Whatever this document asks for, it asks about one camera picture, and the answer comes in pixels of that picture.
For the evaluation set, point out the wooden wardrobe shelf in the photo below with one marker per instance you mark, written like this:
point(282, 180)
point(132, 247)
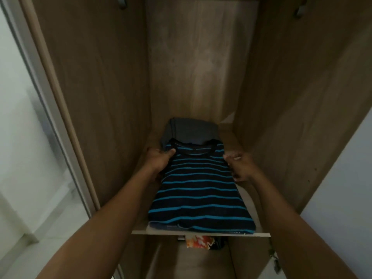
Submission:
point(200, 232)

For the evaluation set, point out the metal door hinge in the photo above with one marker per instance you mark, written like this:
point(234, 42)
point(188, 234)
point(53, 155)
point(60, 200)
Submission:
point(274, 260)

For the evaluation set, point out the grey folded garment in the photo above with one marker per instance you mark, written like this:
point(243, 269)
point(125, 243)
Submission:
point(190, 130)

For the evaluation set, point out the person's right fingers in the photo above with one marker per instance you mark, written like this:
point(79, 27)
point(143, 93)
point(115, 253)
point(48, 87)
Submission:
point(232, 164)

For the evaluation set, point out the wooden wardrobe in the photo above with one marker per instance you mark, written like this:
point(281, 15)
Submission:
point(203, 84)

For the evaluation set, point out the person's left forearm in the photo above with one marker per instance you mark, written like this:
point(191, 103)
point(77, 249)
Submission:
point(101, 226)

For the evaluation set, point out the person's left thumb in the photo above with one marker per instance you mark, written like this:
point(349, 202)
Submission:
point(170, 153)

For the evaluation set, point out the person's right hand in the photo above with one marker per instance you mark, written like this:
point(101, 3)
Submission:
point(244, 168)

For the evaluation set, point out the person's left hand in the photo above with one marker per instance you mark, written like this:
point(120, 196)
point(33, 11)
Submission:
point(155, 162)

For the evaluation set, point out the blue striped dark shirt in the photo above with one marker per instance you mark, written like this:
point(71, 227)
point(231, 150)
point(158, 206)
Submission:
point(200, 188)

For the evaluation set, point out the person's right forearm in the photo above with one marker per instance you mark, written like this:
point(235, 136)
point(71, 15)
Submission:
point(293, 229)

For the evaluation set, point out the wardrobe door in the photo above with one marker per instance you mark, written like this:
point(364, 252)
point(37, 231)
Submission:
point(37, 113)

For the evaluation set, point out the orange patterned cloth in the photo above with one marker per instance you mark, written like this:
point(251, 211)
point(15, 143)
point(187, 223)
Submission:
point(200, 242)

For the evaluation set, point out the folded denim garment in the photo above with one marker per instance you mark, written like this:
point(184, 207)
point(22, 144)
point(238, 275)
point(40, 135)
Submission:
point(162, 227)

